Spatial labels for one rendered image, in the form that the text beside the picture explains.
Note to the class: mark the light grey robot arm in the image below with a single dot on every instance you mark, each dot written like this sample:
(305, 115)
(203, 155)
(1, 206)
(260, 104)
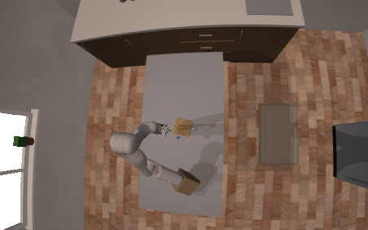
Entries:
(127, 144)

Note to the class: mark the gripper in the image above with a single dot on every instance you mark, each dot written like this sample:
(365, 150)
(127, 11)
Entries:
(163, 129)

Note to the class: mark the tan square mat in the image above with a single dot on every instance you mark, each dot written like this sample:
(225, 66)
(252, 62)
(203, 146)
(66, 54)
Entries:
(182, 127)

